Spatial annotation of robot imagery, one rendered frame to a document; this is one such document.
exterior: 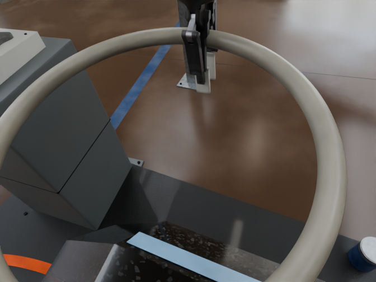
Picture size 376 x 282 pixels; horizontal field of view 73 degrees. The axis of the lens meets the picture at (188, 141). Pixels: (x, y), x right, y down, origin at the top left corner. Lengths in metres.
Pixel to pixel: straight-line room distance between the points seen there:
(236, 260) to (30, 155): 0.72
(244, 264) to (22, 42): 0.86
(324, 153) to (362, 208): 1.16
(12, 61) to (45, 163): 0.34
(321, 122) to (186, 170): 1.15
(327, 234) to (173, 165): 1.24
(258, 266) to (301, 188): 1.02
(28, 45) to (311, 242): 0.92
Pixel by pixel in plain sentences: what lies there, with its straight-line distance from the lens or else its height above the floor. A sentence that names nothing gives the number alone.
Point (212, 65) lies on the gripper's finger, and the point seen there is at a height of 0.89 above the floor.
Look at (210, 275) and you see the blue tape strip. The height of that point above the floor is 0.81.
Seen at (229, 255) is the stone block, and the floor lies 0.77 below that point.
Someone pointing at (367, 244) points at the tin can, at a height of 0.15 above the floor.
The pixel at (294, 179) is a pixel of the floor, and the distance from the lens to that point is 1.46.
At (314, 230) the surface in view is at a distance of 0.29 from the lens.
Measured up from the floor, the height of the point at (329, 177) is 0.95.
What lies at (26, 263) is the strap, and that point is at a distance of 1.50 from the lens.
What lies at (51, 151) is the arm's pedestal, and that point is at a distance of 1.00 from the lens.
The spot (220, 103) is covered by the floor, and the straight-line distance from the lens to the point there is 1.80.
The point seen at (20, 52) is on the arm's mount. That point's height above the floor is 0.83.
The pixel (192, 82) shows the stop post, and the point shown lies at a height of 0.02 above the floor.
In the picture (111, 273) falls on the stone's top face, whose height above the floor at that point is 0.83.
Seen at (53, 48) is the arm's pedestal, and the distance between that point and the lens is 1.00.
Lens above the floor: 1.20
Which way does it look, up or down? 50 degrees down
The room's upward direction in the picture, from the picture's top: 9 degrees counter-clockwise
